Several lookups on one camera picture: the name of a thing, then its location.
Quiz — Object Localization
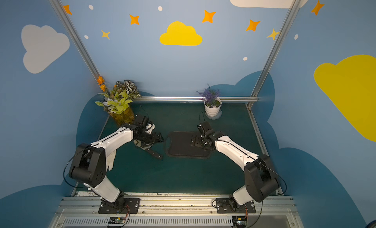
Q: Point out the silver cleaver knife black handle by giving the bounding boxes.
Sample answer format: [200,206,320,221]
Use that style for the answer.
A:
[133,140,163,160]

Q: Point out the dark grey cutting board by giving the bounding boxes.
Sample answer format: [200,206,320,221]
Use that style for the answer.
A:
[164,131,211,159]

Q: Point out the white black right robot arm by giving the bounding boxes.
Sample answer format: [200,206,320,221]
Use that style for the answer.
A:
[191,132,280,206]

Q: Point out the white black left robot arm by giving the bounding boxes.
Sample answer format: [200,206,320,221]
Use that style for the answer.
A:
[69,124,164,214]

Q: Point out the right green circuit board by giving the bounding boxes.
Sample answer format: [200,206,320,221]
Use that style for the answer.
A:
[232,216,248,228]

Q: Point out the green circuit board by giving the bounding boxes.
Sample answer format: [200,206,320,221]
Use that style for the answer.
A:
[108,216,126,227]
[232,216,248,228]

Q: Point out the left green circuit board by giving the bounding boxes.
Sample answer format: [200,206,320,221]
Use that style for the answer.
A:
[108,216,126,227]

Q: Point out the white pot purple plant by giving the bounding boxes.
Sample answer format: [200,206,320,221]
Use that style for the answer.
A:
[197,85,222,120]

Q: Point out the glass vase with artificial plants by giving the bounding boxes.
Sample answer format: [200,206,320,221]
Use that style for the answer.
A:
[95,76,142,126]

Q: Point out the white work glove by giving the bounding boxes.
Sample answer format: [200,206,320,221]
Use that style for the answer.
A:
[106,150,117,171]

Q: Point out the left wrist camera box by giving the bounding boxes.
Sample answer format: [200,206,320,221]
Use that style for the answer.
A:
[133,115,149,130]

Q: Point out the aluminium back frame rail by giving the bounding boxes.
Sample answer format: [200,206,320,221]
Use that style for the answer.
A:
[133,96,258,103]

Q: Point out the right aluminium frame post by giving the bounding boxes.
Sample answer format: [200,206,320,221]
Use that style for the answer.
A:
[247,0,303,110]

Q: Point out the aluminium frame post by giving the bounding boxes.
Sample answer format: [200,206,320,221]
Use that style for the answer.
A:
[247,0,303,110]
[48,0,101,80]

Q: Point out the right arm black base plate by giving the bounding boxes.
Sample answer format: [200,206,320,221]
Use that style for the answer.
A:
[211,198,256,214]

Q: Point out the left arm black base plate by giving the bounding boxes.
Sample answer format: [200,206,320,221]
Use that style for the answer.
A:
[98,197,141,214]

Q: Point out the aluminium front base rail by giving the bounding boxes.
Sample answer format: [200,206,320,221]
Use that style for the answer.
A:
[49,191,304,228]

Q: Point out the left aluminium frame post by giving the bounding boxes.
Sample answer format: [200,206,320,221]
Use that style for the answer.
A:
[48,0,101,80]

